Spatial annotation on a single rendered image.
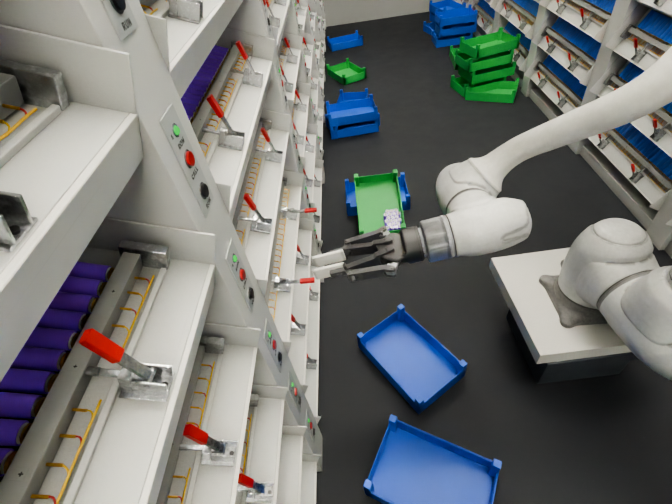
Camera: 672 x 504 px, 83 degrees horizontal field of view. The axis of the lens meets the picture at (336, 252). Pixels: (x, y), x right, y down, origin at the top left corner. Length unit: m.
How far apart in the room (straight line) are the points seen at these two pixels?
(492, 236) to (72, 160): 0.66
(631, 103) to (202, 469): 0.84
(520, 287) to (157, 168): 1.07
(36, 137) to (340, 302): 1.27
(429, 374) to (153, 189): 1.08
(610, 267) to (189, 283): 0.91
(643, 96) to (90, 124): 0.76
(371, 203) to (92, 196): 1.56
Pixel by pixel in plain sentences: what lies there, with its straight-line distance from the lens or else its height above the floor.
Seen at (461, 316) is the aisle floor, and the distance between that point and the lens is 1.47.
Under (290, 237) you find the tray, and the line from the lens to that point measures 1.07.
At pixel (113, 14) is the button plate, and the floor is 1.13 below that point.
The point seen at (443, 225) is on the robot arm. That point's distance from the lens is 0.78.
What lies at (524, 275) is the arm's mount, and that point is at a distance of 1.31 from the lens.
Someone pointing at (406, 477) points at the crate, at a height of 0.00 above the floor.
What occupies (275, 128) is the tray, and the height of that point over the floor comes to 0.69.
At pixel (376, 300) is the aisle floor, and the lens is 1.50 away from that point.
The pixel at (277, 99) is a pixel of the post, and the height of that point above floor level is 0.77.
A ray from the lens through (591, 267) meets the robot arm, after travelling 1.10.
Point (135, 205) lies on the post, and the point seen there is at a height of 0.97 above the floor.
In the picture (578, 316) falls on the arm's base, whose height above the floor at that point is 0.26.
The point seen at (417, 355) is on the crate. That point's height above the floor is 0.00.
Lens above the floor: 1.19
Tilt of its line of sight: 45 degrees down
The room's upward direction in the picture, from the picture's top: 10 degrees counter-clockwise
